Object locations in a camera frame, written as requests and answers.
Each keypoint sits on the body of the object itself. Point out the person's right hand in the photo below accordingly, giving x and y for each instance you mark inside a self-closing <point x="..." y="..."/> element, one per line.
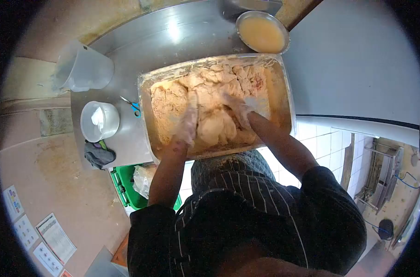
<point x="244" y="108"/>

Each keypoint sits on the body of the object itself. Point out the person's left hand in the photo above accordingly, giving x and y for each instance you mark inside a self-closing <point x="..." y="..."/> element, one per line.
<point x="188" y="125"/>

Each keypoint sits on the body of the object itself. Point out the person's right fingers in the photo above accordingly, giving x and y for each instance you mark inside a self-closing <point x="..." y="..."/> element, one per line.
<point x="233" y="103"/>

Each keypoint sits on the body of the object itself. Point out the person's left fingers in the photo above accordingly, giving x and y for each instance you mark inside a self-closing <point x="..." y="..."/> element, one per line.
<point x="192" y="110"/>

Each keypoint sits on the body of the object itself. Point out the mass of floured meat pieces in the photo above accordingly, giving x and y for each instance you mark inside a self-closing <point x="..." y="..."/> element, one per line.
<point x="213" y="93"/>

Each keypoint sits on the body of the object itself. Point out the large clear plastic tub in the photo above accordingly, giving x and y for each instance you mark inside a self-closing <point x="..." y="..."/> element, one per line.
<point x="215" y="107"/>

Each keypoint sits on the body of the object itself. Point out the metal bowl of yellow liquid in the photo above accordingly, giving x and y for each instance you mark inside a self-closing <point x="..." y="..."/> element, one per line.
<point x="262" y="33"/>

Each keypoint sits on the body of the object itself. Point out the clear plastic bag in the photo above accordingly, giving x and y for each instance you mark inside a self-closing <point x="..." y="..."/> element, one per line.
<point x="143" y="180"/>

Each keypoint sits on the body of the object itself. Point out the white round plastic tub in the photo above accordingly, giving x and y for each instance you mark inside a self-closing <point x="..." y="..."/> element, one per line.
<point x="99" y="121"/>

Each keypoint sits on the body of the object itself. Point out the green plastic bin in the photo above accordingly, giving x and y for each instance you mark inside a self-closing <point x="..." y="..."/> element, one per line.
<point x="126" y="188"/>

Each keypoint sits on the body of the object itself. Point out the dark grey cloth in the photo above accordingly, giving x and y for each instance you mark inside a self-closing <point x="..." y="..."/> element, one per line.
<point x="98" y="155"/>

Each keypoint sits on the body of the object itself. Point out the clear plastic measuring jug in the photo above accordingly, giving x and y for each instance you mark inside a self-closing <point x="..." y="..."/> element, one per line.
<point x="83" y="67"/>

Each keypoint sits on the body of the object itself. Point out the person's body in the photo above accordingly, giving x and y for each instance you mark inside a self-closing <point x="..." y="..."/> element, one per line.
<point x="251" y="221"/>

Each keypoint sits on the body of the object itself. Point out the orange flat box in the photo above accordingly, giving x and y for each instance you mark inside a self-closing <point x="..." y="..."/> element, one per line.
<point x="121" y="252"/>

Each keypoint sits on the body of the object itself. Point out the metal rack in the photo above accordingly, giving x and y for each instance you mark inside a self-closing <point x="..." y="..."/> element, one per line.
<point x="381" y="176"/>

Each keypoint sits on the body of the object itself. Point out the black round object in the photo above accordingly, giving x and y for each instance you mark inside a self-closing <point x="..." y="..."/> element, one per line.
<point x="386" y="228"/>

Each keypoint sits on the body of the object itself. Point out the white printed wall sheet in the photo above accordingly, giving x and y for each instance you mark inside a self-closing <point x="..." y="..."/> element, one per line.
<point x="56" y="238"/>

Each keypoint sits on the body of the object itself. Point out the wall sheet with coloured squares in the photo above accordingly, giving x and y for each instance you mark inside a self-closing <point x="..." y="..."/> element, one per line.
<point x="13" y="203"/>

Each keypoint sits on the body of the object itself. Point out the white wall sheet with icons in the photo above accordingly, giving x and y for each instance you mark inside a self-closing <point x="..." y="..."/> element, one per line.
<point x="25" y="232"/>
<point x="47" y="259"/>

